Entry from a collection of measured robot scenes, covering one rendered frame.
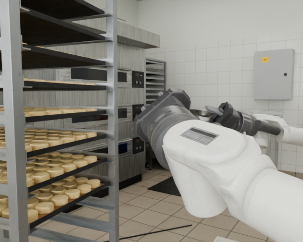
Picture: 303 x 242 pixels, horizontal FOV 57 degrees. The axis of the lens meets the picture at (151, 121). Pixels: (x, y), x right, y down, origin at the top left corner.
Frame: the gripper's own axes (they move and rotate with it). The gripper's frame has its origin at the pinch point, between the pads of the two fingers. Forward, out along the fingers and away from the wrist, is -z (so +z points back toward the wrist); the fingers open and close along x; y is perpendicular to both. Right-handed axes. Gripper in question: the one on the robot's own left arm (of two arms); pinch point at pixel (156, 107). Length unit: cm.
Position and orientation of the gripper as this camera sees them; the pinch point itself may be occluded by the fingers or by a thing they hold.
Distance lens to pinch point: 58.0
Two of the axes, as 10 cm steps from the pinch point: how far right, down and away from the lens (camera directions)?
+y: -6.1, -6.6, -4.3
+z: 2.2, 3.9, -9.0
